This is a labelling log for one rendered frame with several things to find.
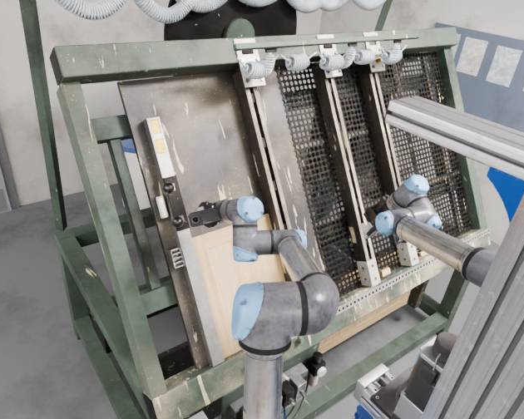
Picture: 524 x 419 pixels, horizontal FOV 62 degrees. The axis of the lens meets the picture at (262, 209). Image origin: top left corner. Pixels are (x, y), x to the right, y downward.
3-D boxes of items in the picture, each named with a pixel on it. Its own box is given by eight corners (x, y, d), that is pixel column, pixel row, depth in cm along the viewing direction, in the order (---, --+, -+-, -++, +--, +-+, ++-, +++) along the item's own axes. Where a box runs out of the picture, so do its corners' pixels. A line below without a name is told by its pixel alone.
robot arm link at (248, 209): (243, 224, 123) (242, 194, 123) (224, 225, 132) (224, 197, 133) (266, 224, 127) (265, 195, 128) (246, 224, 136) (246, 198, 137)
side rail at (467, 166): (463, 229, 272) (481, 229, 262) (427, 54, 262) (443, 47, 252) (471, 225, 276) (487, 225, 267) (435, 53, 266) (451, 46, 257)
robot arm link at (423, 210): (408, 239, 142) (393, 211, 147) (435, 234, 146) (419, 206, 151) (422, 228, 136) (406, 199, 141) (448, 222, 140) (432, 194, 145)
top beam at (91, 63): (57, 87, 142) (61, 77, 134) (48, 56, 142) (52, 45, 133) (444, 50, 261) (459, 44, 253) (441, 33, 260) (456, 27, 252)
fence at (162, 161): (209, 364, 166) (213, 367, 163) (142, 120, 157) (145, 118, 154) (219, 358, 169) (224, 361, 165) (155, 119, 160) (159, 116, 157)
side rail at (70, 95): (141, 390, 158) (151, 400, 148) (56, 91, 148) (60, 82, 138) (157, 382, 161) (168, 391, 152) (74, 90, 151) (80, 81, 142)
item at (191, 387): (150, 421, 159) (160, 432, 149) (140, 391, 158) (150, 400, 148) (474, 244, 277) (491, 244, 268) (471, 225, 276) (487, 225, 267)
